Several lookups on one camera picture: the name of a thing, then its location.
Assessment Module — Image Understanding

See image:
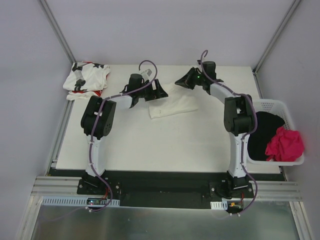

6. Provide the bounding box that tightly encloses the cream white t shirt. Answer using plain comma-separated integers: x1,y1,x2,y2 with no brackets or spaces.
147,83,199,119

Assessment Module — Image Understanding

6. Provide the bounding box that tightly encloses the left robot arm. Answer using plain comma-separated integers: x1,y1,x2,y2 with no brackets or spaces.
80,73,169,177

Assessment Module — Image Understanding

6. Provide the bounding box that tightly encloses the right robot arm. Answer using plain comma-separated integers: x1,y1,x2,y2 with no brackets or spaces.
174,61,258,178

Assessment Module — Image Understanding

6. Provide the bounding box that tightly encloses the white black patterned folded shirt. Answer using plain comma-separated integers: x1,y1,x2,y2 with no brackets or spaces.
62,61,111,92

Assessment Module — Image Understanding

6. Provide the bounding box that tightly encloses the red white folded shirt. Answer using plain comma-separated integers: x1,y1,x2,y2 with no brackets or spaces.
66,90,103,101

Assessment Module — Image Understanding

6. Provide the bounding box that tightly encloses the black garment in basket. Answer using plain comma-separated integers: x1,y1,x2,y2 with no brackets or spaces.
247,111,285,161

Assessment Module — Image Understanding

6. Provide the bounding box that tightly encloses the white plastic laundry basket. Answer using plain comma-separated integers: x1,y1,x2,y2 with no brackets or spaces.
247,99,305,166

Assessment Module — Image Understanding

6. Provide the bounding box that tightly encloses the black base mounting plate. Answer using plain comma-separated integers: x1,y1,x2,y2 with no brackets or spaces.
76,169,255,210

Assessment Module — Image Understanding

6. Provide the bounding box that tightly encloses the pink garment in basket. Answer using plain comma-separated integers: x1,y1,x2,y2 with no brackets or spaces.
265,126,305,163

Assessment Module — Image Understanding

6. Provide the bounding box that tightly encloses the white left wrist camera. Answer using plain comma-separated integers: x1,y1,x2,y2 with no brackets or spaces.
140,69,153,81

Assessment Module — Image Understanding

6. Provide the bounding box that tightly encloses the right aluminium frame post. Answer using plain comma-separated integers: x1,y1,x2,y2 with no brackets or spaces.
251,0,303,76

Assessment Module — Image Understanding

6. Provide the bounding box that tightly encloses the aluminium frame post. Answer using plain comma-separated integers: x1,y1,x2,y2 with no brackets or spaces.
251,0,303,76
38,0,76,64

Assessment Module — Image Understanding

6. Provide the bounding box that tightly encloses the right white cable duct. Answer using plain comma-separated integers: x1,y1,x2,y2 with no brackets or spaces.
210,201,228,211

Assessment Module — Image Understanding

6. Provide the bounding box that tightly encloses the white cable duct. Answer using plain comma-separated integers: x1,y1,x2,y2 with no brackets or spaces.
210,201,228,211
42,196,109,208

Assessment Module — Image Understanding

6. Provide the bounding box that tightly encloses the left aluminium frame post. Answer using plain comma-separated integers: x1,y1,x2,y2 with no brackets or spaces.
38,0,76,64

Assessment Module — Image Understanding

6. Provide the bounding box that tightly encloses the left white cable duct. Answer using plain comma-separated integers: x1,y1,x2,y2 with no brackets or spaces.
42,196,109,208

